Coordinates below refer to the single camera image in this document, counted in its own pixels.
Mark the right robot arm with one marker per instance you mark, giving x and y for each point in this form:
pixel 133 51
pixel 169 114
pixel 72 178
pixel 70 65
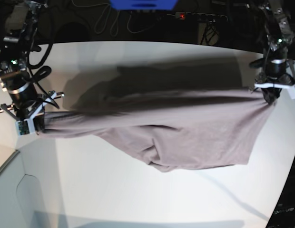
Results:
pixel 18 77

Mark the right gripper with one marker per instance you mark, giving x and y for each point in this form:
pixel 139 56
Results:
pixel 32 108

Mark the blue box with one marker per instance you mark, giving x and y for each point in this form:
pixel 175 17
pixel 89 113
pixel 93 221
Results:
pixel 143 4

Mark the power strip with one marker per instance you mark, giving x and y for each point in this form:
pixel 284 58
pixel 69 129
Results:
pixel 201 17

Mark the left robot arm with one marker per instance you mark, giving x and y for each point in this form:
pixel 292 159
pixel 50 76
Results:
pixel 277 69

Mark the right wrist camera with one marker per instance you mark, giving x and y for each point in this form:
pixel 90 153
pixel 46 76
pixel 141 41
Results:
pixel 25 127

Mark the mauve t-shirt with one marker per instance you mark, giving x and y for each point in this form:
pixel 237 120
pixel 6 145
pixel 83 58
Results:
pixel 170 130

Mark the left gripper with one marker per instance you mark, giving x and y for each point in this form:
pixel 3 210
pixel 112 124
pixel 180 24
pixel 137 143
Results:
pixel 271 89

